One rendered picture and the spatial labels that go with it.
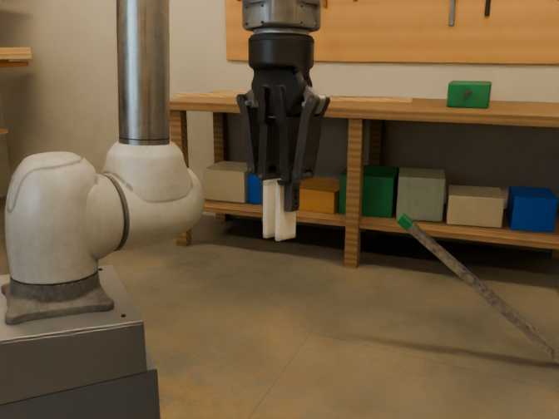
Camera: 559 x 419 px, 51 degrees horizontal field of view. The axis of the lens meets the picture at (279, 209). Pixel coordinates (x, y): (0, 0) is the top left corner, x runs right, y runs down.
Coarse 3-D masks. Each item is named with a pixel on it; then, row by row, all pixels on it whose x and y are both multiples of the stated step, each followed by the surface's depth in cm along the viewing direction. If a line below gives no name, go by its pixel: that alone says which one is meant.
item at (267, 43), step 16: (256, 48) 65; (272, 48) 64; (288, 48) 64; (304, 48) 65; (256, 64) 65; (272, 64) 64; (288, 64) 64; (304, 64) 65; (256, 80) 69; (272, 80) 67; (288, 80) 66; (256, 96) 70; (272, 96) 68; (288, 96) 66; (272, 112) 68; (288, 112) 67
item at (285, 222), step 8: (280, 192) 69; (280, 200) 69; (280, 208) 69; (280, 216) 69; (288, 216) 70; (280, 224) 69; (288, 224) 70; (280, 232) 69; (288, 232) 70; (280, 240) 70
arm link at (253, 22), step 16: (256, 0) 63; (272, 0) 62; (288, 0) 62; (304, 0) 63; (320, 0) 65; (256, 16) 64; (272, 16) 62; (288, 16) 62; (304, 16) 63; (320, 16) 66; (256, 32) 65; (272, 32) 64; (288, 32) 64; (304, 32) 65
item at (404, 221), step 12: (408, 228) 222; (420, 228) 225; (420, 240) 222; (432, 240) 222; (432, 252) 221; (444, 252) 221; (456, 264) 220; (468, 276) 220; (480, 288) 219; (492, 300) 219; (504, 312) 219; (516, 312) 222; (516, 324) 219; (528, 324) 220; (528, 336) 218; (540, 336) 218; (552, 348) 217
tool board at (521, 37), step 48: (240, 0) 358; (336, 0) 340; (384, 0) 331; (432, 0) 322; (480, 0) 314; (528, 0) 306; (240, 48) 368; (336, 48) 347; (384, 48) 338; (432, 48) 329; (480, 48) 320; (528, 48) 312
